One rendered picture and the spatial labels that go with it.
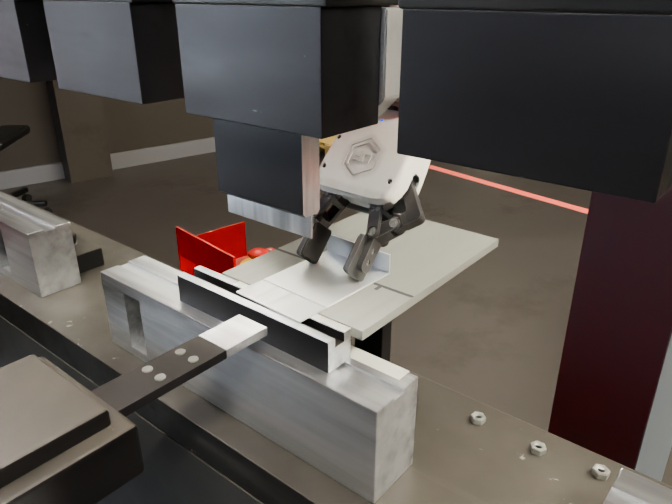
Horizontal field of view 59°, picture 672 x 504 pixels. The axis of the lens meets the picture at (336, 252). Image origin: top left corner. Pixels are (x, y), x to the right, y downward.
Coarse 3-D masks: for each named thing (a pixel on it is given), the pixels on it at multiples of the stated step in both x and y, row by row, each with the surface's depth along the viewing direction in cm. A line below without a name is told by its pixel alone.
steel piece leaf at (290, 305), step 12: (252, 288) 57; (264, 288) 57; (276, 288) 57; (252, 300) 55; (264, 300) 55; (276, 300) 55; (288, 300) 55; (300, 300) 55; (288, 312) 53; (300, 312) 53; (312, 312) 53
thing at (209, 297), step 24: (192, 288) 59; (216, 288) 57; (240, 288) 57; (216, 312) 58; (240, 312) 55; (264, 312) 53; (288, 336) 52; (312, 336) 50; (336, 336) 51; (312, 360) 51; (336, 360) 50
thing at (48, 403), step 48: (240, 336) 48; (0, 384) 38; (48, 384) 38; (144, 384) 43; (0, 432) 34; (48, 432) 34; (96, 432) 35; (0, 480) 31; (48, 480) 32; (96, 480) 35
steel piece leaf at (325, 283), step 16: (336, 240) 64; (336, 256) 64; (384, 256) 60; (288, 272) 60; (304, 272) 60; (320, 272) 60; (336, 272) 60; (368, 272) 60; (384, 272) 60; (288, 288) 57; (304, 288) 57; (320, 288) 57; (336, 288) 57; (352, 288) 57; (320, 304) 54
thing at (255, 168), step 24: (216, 120) 49; (216, 144) 50; (240, 144) 48; (264, 144) 47; (288, 144) 45; (312, 144) 45; (240, 168) 49; (264, 168) 48; (288, 168) 46; (312, 168) 46; (240, 192) 50; (264, 192) 48; (288, 192) 47; (312, 192) 47; (264, 216) 51; (288, 216) 49; (312, 216) 47
